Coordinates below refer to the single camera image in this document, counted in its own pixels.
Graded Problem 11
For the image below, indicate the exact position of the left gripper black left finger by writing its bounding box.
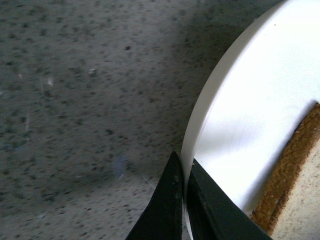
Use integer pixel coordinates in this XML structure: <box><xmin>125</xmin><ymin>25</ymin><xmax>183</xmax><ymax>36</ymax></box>
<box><xmin>126</xmin><ymin>152</ymin><xmax>184</xmax><ymax>240</ymax></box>

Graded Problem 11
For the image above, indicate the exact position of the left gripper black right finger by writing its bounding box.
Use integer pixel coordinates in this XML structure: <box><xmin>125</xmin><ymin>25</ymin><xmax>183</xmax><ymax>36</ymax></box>
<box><xmin>187</xmin><ymin>160</ymin><xmax>271</xmax><ymax>240</ymax></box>

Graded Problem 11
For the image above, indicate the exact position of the brown bread slice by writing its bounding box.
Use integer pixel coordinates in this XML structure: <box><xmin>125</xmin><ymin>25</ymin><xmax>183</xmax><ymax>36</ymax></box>
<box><xmin>250</xmin><ymin>103</ymin><xmax>320</xmax><ymax>240</ymax></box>

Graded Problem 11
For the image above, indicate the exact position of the white round plate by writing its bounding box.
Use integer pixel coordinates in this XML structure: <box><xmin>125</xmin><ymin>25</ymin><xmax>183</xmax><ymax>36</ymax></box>
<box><xmin>181</xmin><ymin>0</ymin><xmax>320</xmax><ymax>240</ymax></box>

